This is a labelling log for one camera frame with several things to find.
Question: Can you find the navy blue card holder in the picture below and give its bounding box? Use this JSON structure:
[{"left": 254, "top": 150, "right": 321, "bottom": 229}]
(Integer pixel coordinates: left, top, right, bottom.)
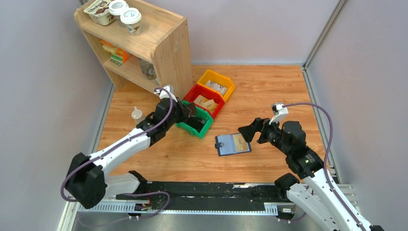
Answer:
[{"left": 215, "top": 134, "right": 252, "bottom": 156}]

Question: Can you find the red plastic bin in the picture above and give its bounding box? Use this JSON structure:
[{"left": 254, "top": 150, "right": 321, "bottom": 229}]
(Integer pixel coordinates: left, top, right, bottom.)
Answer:
[{"left": 183, "top": 84, "right": 225, "bottom": 119}]

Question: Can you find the clear squeeze bottle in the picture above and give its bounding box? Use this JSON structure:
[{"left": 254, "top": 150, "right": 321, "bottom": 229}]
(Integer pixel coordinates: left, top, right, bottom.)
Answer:
[{"left": 131, "top": 106, "right": 146, "bottom": 126}]

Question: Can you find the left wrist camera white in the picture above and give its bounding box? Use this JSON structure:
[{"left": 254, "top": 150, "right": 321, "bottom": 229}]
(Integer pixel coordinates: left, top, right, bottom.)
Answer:
[{"left": 153, "top": 85, "right": 178, "bottom": 102}]

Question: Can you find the black bag in green bin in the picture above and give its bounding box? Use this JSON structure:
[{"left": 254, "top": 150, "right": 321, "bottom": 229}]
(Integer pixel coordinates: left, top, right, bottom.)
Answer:
[{"left": 185, "top": 116, "right": 206, "bottom": 132}]

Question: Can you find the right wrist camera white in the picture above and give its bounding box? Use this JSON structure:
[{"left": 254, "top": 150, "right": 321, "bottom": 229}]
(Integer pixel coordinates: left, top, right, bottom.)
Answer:
[{"left": 269, "top": 103, "right": 289, "bottom": 125}]

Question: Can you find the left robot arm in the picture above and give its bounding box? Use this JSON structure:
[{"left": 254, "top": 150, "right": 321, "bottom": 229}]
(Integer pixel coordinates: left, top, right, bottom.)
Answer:
[{"left": 60, "top": 98, "right": 197, "bottom": 209}]

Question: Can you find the white sachet in yellow bin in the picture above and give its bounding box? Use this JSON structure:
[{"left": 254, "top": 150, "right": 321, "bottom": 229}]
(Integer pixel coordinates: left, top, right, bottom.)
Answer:
[{"left": 206, "top": 81, "right": 228, "bottom": 96}]

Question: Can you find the white lidded paper cup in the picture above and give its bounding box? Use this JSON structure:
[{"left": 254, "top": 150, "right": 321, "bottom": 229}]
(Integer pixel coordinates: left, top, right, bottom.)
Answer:
[{"left": 109, "top": 0, "right": 129, "bottom": 27}]

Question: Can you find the wooden shelf unit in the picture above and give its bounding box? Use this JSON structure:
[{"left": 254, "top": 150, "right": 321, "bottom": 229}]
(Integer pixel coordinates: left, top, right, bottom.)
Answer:
[{"left": 74, "top": 0, "right": 193, "bottom": 99}]

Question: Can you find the brown packet left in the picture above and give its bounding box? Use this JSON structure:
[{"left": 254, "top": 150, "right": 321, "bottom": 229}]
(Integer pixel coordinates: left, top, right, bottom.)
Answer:
[{"left": 193, "top": 95, "right": 208, "bottom": 105}]

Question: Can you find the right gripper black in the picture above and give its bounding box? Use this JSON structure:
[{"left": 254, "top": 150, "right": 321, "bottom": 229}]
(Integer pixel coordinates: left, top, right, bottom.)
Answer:
[{"left": 237, "top": 115, "right": 290, "bottom": 156}]

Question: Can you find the green plastic bin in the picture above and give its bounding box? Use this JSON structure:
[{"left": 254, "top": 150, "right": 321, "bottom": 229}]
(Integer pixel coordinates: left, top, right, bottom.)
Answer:
[{"left": 176, "top": 106, "right": 214, "bottom": 139}]

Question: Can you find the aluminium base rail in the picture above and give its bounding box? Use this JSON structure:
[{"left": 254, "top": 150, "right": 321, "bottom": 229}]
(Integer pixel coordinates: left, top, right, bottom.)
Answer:
[{"left": 78, "top": 172, "right": 295, "bottom": 218}]

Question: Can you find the orange snack package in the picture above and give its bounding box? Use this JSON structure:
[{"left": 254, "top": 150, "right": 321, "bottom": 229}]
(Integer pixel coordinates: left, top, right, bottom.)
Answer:
[{"left": 99, "top": 39, "right": 132, "bottom": 66}]

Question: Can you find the yellow plastic bin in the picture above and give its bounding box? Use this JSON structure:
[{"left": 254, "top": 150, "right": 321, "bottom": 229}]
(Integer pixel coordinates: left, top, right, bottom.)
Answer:
[{"left": 197, "top": 69, "right": 235, "bottom": 102}]

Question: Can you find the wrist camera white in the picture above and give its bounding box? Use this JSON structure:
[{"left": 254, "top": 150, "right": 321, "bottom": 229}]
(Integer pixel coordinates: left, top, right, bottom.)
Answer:
[
  {"left": 269, "top": 103, "right": 289, "bottom": 125},
  {"left": 153, "top": 85, "right": 178, "bottom": 102}
]

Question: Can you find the yellow VIP card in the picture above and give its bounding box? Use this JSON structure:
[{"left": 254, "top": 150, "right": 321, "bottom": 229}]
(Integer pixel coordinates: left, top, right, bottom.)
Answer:
[
  {"left": 232, "top": 133, "right": 251, "bottom": 153},
  {"left": 200, "top": 100, "right": 218, "bottom": 112}
]

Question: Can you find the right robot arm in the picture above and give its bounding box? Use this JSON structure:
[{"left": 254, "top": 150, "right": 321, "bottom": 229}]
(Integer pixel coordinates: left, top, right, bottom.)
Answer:
[{"left": 238, "top": 118, "right": 383, "bottom": 231}]

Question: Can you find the glass jar on shelf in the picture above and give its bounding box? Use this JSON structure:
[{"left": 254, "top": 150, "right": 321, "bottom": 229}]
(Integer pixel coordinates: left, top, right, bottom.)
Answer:
[{"left": 139, "top": 58, "right": 156, "bottom": 80}]

